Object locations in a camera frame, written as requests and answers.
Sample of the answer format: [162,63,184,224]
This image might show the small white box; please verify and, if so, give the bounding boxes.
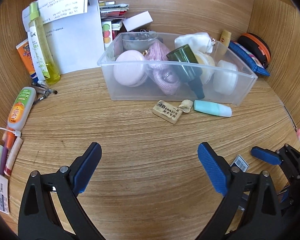
[123,11,153,31]

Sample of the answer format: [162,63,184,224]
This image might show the purple pen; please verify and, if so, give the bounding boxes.
[0,146,8,175]

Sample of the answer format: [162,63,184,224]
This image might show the fruit sticker sheet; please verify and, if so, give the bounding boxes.
[102,21,113,50]

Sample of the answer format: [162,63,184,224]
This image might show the small clear bowl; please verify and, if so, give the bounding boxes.
[122,32,158,53]

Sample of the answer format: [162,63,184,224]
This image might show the tan 4B eraser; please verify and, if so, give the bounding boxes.
[152,100,183,125]

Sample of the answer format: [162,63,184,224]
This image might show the orange sunscreen tube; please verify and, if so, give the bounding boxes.
[16,39,38,83]

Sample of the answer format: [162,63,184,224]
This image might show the green spray bottle black cap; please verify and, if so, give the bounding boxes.
[166,44,205,99]

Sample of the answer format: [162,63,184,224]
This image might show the blue colourful pencil pouch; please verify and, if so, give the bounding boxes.
[229,41,270,76]

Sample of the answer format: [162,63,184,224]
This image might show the black orange zip case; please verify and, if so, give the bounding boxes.
[237,33,271,69]

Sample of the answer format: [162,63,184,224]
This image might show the cream lip balm stick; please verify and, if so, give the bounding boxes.
[4,137,23,176]

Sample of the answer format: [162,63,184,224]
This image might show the white drawstring cloth pouch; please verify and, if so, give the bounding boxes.
[174,32,216,54]

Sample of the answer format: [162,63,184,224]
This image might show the clear plastic storage bin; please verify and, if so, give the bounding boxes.
[98,33,257,105]

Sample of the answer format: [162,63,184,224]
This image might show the pink knitted cord bundle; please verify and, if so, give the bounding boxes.
[144,41,182,96]

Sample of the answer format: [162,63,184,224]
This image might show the white round jar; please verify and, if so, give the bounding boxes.
[213,60,238,95]

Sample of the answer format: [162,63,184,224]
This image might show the teal white small tube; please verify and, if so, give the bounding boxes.
[193,100,232,118]

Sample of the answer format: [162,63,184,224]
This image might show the white cable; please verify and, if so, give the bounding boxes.
[0,122,23,138]

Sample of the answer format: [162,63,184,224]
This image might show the cream jar with lid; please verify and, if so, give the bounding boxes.
[194,51,216,85]

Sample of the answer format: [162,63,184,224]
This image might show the small yellow lotion tube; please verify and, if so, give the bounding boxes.
[219,30,232,55]

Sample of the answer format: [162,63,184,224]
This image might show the pink round jar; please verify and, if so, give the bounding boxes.
[113,50,148,87]

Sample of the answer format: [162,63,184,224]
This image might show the stack of booklets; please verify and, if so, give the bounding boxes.
[98,1,129,31]

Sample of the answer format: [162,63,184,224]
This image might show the orange green glue bottle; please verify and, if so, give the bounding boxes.
[7,87,37,131]

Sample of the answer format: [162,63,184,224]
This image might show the metal pens and clip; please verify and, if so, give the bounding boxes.
[32,81,58,105]

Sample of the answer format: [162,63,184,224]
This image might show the white paper stand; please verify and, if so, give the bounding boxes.
[37,0,104,74]

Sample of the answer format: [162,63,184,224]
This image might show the tall yellow spray bottle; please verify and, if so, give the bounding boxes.
[29,1,61,85]

